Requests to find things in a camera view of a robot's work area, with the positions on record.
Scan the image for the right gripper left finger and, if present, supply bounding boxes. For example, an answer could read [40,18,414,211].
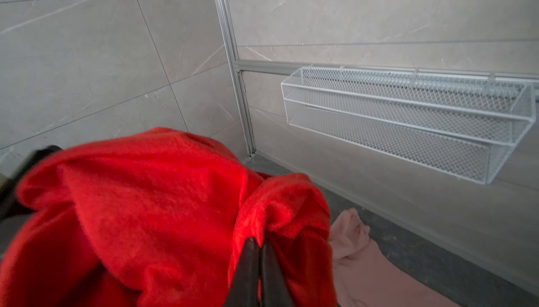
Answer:
[223,238,260,307]

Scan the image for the red cloth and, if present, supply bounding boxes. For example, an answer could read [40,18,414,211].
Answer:
[1,128,337,306]

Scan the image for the white wire mesh basket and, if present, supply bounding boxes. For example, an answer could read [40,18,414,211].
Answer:
[281,66,537,184]

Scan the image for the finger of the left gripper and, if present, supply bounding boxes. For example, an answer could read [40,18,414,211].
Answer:
[0,144,63,224]

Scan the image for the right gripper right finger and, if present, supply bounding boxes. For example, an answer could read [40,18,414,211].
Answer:
[260,240,295,307]

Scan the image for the pink cloth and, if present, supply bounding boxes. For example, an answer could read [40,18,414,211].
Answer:
[329,208,456,306]

